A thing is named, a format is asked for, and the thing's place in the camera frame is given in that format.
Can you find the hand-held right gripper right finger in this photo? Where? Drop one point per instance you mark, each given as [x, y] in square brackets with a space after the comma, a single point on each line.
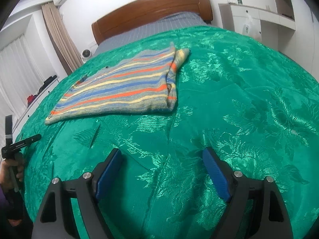
[216, 176]

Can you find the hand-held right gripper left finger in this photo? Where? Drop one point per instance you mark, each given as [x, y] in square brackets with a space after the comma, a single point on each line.
[107, 176]

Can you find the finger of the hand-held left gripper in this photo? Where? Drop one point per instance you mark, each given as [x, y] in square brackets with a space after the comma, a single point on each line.
[8, 127]
[27, 140]

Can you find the striped knit sweater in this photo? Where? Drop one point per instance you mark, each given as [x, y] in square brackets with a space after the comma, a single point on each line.
[112, 89]

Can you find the person's left forearm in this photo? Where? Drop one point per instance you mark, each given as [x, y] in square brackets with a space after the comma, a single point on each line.
[12, 206]

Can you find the dark clothes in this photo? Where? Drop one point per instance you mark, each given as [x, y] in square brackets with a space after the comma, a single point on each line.
[48, 83]

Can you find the person's left hand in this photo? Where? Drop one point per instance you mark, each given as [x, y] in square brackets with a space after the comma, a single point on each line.
[5, 174]

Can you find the red cloth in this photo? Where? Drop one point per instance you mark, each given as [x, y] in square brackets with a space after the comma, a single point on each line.
[31, 99]

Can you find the low white cabinet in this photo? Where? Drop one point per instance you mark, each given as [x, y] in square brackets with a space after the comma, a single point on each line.
[37, 99]

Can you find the white sheer curtain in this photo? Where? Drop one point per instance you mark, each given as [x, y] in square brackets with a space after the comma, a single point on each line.
[17, 74]

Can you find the green satin blanket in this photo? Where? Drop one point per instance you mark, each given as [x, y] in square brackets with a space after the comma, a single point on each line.
[224, 104]

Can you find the beige curtain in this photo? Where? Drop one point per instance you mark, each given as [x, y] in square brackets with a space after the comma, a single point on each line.
[59, 37]

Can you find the small white fan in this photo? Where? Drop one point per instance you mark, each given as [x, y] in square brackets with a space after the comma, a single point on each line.
[86, 54]

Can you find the white plastic bag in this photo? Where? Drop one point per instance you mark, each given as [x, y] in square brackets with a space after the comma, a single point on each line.
[246, 26]

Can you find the grey bed sheet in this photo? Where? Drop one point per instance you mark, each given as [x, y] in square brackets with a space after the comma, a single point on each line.
[154, 25]

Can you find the white desk cabinet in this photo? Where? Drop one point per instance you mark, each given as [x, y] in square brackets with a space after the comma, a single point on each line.
[239, 15]

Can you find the white wardrobe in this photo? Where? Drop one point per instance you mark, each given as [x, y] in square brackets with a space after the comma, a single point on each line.
[301, 29]

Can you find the wooden headboard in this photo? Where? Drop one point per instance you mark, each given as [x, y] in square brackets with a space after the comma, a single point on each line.
[149, 10]

